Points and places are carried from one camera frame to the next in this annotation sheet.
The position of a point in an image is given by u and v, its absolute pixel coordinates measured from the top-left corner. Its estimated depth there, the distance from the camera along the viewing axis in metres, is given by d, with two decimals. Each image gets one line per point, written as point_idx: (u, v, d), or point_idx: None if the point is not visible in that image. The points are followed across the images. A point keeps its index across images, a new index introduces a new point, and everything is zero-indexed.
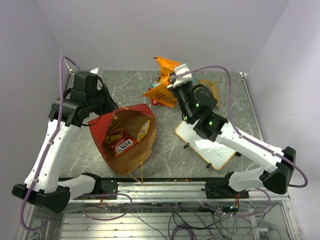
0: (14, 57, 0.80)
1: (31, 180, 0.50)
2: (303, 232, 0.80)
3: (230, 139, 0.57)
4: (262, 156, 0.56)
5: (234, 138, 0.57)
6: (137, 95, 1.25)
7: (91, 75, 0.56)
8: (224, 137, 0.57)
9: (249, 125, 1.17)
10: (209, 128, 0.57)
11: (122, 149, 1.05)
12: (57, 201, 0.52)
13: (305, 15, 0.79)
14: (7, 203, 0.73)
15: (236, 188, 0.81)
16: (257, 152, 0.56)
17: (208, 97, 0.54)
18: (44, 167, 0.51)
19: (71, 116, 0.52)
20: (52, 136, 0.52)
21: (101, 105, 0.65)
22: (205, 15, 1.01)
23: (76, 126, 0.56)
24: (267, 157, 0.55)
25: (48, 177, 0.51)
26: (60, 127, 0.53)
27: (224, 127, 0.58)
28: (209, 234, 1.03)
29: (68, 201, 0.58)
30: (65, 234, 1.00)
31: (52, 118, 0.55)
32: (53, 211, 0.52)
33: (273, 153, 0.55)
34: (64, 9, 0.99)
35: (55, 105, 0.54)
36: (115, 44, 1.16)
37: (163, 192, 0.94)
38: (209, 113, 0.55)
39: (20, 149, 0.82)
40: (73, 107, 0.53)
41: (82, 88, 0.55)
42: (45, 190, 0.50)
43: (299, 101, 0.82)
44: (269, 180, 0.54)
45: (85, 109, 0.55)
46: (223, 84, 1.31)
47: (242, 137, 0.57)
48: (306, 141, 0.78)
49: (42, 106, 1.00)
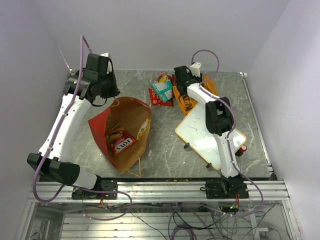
0: (14, 57, 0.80)
1: (46, 147, 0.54)
2: (303, 232, 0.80)
3: (192, 89, 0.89)
4: (204, 97, 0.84)
5: (195, 88, 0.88)
6: (137, 95, 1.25)
7: (102, 56, 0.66)
8: (189, 87, 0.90)
9: (249, 126, 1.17)
10: (185, 83, 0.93)
11: (122, 147, 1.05)
12: (68, 172, 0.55)
13: (305, 15, 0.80)
14: (7, 204, 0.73)
15: (225, 174, 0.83)
16: (202, 96, 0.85)
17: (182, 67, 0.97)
18: (58, 136, 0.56)
19: (85, 90, 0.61)
20: (67, 108, 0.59)
21: (109, 88, 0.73)
22: (205, 15, 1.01)
23: (88, 101, 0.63)
24: (206, 98, 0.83)
25: (61, 146, 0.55)
26: (75, 101, 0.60)
27: (193, 84, 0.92)
28: (209, 234, 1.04)
29: (78, 176, 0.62)
30: (65, 234, 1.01)
31: (67, 92, 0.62)
32: (64, 180, 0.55)
33: (210, 97, 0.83)
34: (64, 9, 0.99)
35: (69, 82, 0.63)
36: (115, 44, 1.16)
37: (163, 192, 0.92)
38: (184, 76, 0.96)
39: (20, 150, 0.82)
40: (86, 83, 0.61)
41: (94, 67, 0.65)
42: (59, 157, 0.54)
43: (299, 101, 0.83)
44: (206, 117, 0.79)
45: (96, 86, 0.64)
46: (223, 84, 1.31)
47: (200, 88, 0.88)
48: (306, 141, 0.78)
49: (42, 106, 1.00)
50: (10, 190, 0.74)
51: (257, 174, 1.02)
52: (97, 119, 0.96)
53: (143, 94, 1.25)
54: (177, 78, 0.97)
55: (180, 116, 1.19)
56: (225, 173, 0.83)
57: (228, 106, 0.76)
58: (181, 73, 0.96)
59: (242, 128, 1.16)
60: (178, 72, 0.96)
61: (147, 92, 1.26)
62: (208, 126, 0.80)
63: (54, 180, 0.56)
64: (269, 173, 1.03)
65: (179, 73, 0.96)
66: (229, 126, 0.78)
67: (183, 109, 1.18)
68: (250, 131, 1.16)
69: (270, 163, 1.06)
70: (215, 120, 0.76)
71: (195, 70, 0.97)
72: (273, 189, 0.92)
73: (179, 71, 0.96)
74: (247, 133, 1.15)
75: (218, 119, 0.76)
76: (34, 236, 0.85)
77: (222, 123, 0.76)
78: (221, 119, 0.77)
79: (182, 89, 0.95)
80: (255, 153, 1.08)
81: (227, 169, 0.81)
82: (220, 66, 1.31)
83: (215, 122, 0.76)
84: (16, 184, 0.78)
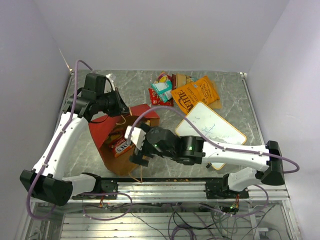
0: (14, 57, 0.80)
1: (41, 164, 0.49)
2: (303, 232, 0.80)
3: (216, 156, 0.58)
4: (251, 160, 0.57)
5: (218, 153, 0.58)
6: (137, 95, 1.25)
7: (100, 75, 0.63)
8: (205, 155, 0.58)
9: (248, 125, 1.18)
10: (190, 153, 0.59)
11: (122, 149, 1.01)
12: (61, 191, 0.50)
13: (305, 15, 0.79)
14: (7, 204, 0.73)
15: (238, 189, 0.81)
16: (244, 158, 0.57)
17: (158, 132, 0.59)
18: (54, 153, 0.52)
19: (83, 109, 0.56)
20: (65, 125, 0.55)
21: (110, 106, 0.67)
22: (205, 15, 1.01)
23: (87, 120, 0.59)
24: (256, 159, 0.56)
25: (57, 162, 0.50)
26: (73, 118, 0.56)
27: (205, 146, 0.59)
28: (209, 234, 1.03)
29: (71, 195, 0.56)
30: (65, 234, 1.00)
31: (65, 111, 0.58)
32: (55, 201, 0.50)
33: (259, 153, 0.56)
34: (63, 9, 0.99)
35: (68, 101, 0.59)
36: (115, 44, 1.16)
37: (163, 192, 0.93)
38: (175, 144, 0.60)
39: (20, 150, 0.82)
40: (85, 103, 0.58)
41: (92, 88, 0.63)
42: (53, 174, 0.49)
43: (298, 101, 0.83)
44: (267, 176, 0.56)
45: (95, 105, 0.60)
46: (223, 84, 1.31)
47: (225, 149, 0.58)
48: (305, 142, 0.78)
49: (42, 107, 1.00)
50: (10, 191, 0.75)
51: None
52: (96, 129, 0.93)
53: (143, 94, 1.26)
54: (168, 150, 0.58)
55: (180, 116, 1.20)
56: (231, 188, 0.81)
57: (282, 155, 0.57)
58: (172, 142, 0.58)
59: (242, 128, 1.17)
60: (169, 143, 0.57)
61: (147, 92, 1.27)
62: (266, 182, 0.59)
63: (47, 200, 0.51)
64: None
65: (167, 144, 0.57)
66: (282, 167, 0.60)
67: (184, 112, 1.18)
68: (250, 131, 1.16)
69: None
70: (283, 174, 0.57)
71: (139, 142, 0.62)
72: (274, 189, 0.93)
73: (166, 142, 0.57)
74: (247, 133, 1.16)
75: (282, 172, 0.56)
76: (33, 236, 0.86)
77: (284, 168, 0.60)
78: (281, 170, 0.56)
79: (190, 160, 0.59)
80: None
81: (235, 186, 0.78)
82: (220, 66, 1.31)
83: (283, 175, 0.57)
84: (16, 184, 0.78)
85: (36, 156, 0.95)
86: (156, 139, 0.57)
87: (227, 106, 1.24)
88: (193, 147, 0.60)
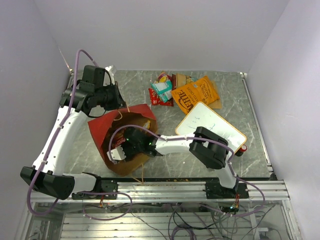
0: (14, 57, 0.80)
1: (40, 161, 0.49)
2: (303, 232, 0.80)
3: (161, 146, 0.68)
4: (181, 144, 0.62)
5: (164, 144, 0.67)
6: (137, 95, 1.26)
7: (99, 67, 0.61)
8: (157, 147, 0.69)
9: (248, 125, 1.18)
10: (151, 147, 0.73)
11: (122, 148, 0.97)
12: (61, 186, 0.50)
13: (305, 16, 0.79)
14: (8, 204, 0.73)
15: (230, 185, 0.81)
16: (176, 144, 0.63)
17: (130, 130, 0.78)
18: (53, 150, 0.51)
19: (81, 103, 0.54)
20: (63, 120, 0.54)
21: (108, 101, 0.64)
22: (205, 15, 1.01)
23: (85, 114, 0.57)
24: (184, 144, 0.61)
25: (56, 159, 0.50)
26: (71, 113, 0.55)
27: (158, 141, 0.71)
28: (209, 234, 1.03)
29: (72, 189, 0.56)
30: (65, 234, 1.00)
31: (63, 104, 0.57)
32: (57, 195, 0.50)
33: (186, 138, 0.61)
34: (63, 10, 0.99)
35: (65, 94, 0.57)
36: (115, 45, 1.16)
37: (163, 192, 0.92)
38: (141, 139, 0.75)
39: (20, 150, 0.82)
40: (82, 95, 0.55)
41: (90, 79, 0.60)
42: (53, 171, 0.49)
43: (298, 101, 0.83)
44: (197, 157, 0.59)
45: (93, 98, 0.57)
46: (223, 84, 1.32)
47: (167, 139, 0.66)
48: (306, 142, 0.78)
49: (42, 107, 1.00)
50: (10, 190, 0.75)
51: (257, 174, 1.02)
52: (96, 127, 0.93)
53: (143, 94, 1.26)
54: (136, 143, 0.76)
55: (180, 116, 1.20)
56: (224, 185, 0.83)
57: (207, 136, 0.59)
58: (138, 137, 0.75)
59: (242, 128, 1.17)
60: (135, 138, 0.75)
61: (147, 92, 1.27)
62: (210, 166, 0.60)
63: (48, 194, 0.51)
64: (269, 173, 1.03)
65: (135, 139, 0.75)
66: (223, 150, 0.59)
67: (184, 112, 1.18)
68: (250, 131, 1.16)
69: (270, 163, 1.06)
70: (214, 155, 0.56)
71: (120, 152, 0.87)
72: (274, 189, 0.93)
73: (133, 137, 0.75)
74: (247, 132, 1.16)
75: (207, 151, 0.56)
76: (34, 236, 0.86)
77: (223, 154, 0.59)
78: (208, 150, 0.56)
79: (152, 153, 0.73)
80: (255, 153, 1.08)
81: (225, 181, 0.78)
82: (220, 66, 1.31)
83: (211, 155, 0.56)
84: (16, 184, 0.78)
85: (36, 156, 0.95)
86: (128, 134, 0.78)
87: (227, 106, 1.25)
88: (153, 143, 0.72)
